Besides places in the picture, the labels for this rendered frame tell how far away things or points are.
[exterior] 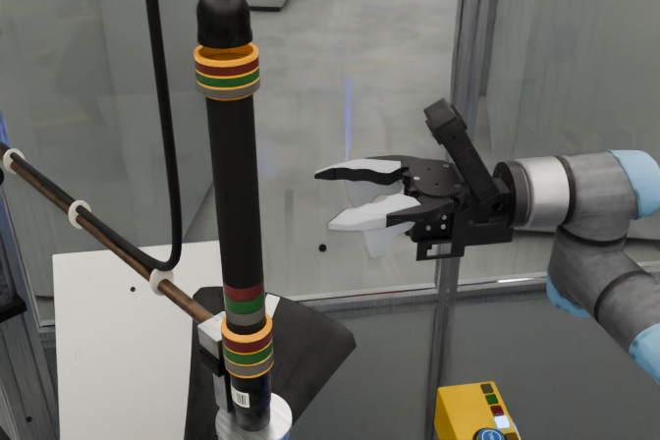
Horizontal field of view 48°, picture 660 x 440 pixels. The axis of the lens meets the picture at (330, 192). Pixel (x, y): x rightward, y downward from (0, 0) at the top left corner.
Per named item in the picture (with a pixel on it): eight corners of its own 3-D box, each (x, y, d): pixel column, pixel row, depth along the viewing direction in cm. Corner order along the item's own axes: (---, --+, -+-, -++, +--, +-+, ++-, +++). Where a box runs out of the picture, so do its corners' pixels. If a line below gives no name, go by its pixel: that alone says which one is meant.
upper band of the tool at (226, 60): (185, 89, 52) (181, 50, 50) (235, 74, 54) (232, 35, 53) (222, 108, 49) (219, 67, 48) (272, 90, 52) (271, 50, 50)
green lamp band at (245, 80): (183, 75, 51) (182, 65, 51) (234, 59, 54) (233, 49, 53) (221, 93, 48) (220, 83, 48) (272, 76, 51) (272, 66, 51)
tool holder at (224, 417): (188, 414, 70) (177, 336, 65) (247, 376, 75) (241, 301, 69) (247, 471, 65) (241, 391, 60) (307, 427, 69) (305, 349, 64)
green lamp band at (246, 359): (212, 347, 64) (211, 336, 63) (251, 323, 67) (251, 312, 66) (244, 373, 61) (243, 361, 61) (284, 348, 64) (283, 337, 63)
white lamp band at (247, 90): (184, 85, 52) (183, 76, 51) (234, 70, 54) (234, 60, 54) (222, 105, 49) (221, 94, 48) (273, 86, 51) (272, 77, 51)
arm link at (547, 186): (574, 179, 75) (542, 140, 82) (530, 183, 74) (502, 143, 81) (561, 239, 79) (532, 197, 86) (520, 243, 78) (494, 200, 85)
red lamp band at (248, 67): (182, 64, 51) (181, 54, 50) (233, 48, 53) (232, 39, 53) (220, 82, 48) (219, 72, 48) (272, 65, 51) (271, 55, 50)
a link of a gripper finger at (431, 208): (394, 236, 71) (467, 210, 75) (395, 223, 70) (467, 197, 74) (367, 211, 75) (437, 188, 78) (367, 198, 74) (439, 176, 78)
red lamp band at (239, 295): (214, 287, 61) (213, 275, 60) (247, 270, 63) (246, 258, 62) (240, 306, 59) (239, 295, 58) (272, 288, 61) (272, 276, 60)
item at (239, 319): (217, 311, 62) (216, 301, 61) (248, 294, 64) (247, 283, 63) (242, 332, 60) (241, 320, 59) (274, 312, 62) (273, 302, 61)
